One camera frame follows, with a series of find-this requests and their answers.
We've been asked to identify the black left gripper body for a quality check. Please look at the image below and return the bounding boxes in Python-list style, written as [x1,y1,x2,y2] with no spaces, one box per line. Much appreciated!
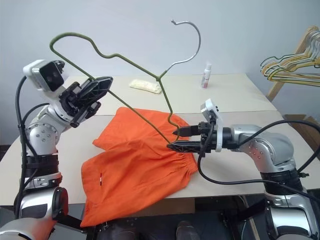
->
[59,81,102,129]

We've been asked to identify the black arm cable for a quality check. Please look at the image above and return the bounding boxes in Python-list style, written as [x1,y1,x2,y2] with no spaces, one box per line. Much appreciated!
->
[196,116,320,203]
[13,74,51,218]
[236,119,320,176]

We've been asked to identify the black table frame strut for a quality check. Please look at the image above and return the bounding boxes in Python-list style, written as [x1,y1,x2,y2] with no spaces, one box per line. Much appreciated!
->
[52,212,87,234]

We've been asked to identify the orange shorts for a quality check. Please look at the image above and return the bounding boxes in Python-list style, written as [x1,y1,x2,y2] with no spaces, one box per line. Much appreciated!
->
[79,106,198,228]

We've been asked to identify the brown wooden furniture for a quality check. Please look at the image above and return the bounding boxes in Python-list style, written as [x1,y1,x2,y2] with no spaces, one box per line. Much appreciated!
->
[283,114,320,154]

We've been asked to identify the wooden hanger rack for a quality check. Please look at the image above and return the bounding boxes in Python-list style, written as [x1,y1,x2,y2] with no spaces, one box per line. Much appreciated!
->
[266,24,320,102]

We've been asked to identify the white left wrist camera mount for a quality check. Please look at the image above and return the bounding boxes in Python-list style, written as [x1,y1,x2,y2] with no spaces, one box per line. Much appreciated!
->
[22,59,70,92]

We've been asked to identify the white plastic bottle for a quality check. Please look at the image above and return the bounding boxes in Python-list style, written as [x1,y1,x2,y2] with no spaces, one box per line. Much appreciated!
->
[199,61,213,89]

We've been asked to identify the yellow wire hanger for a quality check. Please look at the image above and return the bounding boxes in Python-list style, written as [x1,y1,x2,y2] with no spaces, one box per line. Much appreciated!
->
[263,29,320,82]

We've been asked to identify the left gripper ribbed black finger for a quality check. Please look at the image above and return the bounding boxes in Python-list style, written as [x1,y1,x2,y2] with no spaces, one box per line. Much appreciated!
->
[79,79,113,107]

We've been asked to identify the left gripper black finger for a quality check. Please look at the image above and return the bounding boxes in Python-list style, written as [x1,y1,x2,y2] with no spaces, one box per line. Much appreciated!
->
[87,75,114,84]

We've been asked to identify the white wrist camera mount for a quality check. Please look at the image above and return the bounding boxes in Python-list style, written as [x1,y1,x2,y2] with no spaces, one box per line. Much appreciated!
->
[22,59,70,92]
[199,98,224,153]

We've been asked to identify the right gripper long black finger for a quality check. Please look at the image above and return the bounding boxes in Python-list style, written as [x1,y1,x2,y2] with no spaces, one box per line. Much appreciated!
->
[166,140,203,154]

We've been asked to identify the right gripper short black finger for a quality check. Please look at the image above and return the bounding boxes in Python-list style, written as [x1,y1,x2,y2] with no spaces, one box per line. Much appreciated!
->
[172,125,200,137]

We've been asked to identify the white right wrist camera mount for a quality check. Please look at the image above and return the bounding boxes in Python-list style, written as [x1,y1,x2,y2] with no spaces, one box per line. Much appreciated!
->
[199,98,224,153]

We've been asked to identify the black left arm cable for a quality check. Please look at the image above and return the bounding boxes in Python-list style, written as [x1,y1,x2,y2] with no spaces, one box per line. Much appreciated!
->
[13,74,51,218]

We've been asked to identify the green wire hanger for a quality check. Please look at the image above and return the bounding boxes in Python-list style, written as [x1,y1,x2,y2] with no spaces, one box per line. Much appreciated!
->
[49,19,202,149]

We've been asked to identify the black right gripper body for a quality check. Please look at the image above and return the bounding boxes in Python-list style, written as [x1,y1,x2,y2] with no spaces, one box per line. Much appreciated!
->
[196,121,217,158]

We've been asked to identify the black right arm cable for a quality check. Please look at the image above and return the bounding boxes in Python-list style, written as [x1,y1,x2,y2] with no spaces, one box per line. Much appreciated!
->
[236,119,320,176]
[196,116,320,203]

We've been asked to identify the cream plastic packet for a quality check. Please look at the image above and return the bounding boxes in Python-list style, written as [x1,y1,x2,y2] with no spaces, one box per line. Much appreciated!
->
[128,78,162,95]

